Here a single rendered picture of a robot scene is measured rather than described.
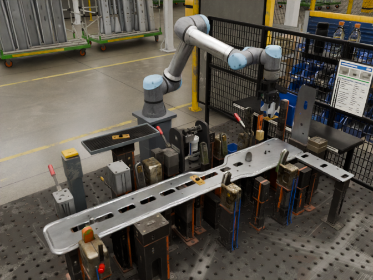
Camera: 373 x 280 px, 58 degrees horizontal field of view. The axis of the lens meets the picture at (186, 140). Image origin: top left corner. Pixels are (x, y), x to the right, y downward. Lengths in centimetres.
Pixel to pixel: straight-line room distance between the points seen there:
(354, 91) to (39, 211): 191
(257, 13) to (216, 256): 288
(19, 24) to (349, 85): 710
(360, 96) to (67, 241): 168
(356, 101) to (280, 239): 90
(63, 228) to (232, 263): 77
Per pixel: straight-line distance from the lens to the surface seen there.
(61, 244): 141
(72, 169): 166
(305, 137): 207
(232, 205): 156
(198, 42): 173
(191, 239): 177
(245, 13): 410
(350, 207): 218
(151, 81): 202
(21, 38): 828
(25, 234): 199
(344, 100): 221
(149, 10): 973
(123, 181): 157
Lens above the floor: 193
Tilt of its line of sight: 27 degrees down
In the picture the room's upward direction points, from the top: straight up
